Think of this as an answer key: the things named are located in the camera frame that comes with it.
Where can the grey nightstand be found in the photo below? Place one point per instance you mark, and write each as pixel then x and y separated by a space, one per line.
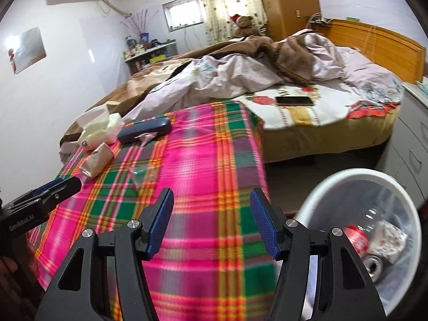
pixel 408 140

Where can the wooden headboard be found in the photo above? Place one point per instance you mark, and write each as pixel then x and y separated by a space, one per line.
pixel 378 43

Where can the small white tissue pack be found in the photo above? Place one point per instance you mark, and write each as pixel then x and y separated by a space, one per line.
pixel 97 159

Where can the clear red printed packet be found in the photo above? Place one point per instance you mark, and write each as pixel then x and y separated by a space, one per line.
pixel 391 240

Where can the patterned curtain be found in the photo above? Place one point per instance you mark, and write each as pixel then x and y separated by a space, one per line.
pixel 220 3

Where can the red cartoon drink can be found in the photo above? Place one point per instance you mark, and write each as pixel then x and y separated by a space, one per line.
pixel 356 239

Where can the clear plastic wrapper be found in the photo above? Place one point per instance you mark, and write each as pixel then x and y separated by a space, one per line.
pixel 140 174

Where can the air conditioner pipe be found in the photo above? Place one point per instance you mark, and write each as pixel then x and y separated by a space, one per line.
pixel 112 5

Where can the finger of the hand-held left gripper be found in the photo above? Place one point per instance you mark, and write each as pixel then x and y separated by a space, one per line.
pixel 46 189
pixel 63 194

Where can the floral bed sheet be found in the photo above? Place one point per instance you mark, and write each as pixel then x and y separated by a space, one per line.
pixel 301 117

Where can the white plastic scrap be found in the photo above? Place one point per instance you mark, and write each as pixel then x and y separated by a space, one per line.
pixel 145 138

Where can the shelf unit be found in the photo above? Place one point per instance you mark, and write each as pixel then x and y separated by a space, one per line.
pixel 140 63

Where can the dark blue glasses case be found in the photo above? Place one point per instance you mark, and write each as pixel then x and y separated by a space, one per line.
pixel 143 130

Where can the clear bottle with red label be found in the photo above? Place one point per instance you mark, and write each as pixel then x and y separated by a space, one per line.
pixel 376 214

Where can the pale pink duvet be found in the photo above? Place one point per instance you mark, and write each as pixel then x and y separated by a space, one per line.
pixel 234 73

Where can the brown teddy bear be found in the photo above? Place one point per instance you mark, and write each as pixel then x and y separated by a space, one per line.
pixel 244 23

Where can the window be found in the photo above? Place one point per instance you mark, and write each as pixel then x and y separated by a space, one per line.
pixel 184 11

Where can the pale green box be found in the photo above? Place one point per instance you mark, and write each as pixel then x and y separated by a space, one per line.
pixel 423 87

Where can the pink green plaid blanket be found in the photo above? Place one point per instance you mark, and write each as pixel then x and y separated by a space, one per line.
pixel 200 160

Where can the black smartphone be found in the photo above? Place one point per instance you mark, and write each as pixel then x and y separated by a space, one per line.
pixel 294 101

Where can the brown blanket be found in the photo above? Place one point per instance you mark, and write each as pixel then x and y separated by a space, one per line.
pixel 291 53

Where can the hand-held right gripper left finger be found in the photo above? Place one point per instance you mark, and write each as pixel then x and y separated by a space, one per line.
pixel 160 224

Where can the yellow patterned tissue pack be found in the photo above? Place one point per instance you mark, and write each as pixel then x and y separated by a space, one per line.
pixel 100 130

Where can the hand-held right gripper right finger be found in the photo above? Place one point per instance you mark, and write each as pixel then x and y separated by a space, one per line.
pixel 262 224

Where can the vase with branches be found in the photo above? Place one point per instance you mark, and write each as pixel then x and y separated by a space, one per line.
pixel 142 23

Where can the white trash bin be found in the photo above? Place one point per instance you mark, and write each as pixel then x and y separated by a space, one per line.
pixel 334 180

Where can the shiny wall poster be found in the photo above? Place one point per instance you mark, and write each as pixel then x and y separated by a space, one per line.
pixel 28 48

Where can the shelf with clutter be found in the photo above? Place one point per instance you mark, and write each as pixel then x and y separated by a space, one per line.
pixel 140 48

